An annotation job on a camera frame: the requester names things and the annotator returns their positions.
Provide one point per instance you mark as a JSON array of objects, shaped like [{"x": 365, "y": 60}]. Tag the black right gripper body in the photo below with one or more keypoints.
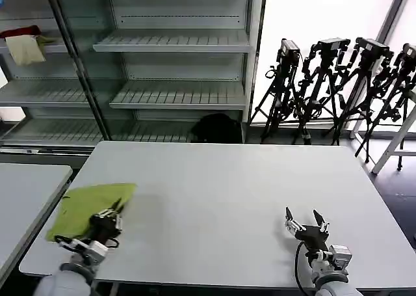
[{"x": 312, "y": 235}]

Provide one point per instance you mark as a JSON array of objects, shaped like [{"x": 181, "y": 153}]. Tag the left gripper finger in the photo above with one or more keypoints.
[
  {"x": 107, "y": 212},
  {"x": 119, "y": 222}
]

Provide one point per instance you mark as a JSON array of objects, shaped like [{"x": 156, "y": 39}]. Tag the green t-shirt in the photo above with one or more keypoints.
[{"x": 84, "y": 205}]

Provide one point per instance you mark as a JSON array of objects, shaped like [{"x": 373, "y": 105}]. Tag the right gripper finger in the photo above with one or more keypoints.
[
  {"x": 292, "y": 225},
  {"x": 321, "y": 222}
]

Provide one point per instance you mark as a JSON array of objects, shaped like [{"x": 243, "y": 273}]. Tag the black tripod with camera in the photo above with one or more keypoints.
[
  {"x": 406, "y": 58},
  {"x": 369, "y": 53},
  {"x": 286, "y": 68},
  {"x": 328, "y": 53}
]

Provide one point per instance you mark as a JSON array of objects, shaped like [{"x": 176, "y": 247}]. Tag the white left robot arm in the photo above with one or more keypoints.
[{"x": 74, "y": 266}]

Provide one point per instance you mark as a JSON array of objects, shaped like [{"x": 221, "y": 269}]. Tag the white table frame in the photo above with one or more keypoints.
[{"x": 395, "y": 136}]

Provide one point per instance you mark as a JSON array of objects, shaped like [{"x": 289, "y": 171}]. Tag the grey shelf unit with cloths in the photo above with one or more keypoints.
[{"x": 48, "y": 91}]

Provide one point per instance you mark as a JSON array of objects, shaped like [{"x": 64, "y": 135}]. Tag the empty grey metal shelf unit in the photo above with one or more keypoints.
[{"x": 182, "y": 65}]

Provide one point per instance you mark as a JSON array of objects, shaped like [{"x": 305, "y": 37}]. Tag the grey side table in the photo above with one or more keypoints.
[{"x": 26, "y": 195}]

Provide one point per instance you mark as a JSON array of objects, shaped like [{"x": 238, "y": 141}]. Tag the black bag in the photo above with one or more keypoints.
[{"x": 216, "y": 128}]

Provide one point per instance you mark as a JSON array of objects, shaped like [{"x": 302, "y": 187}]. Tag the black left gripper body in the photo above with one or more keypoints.
[{"x": 104, "y": 226}]

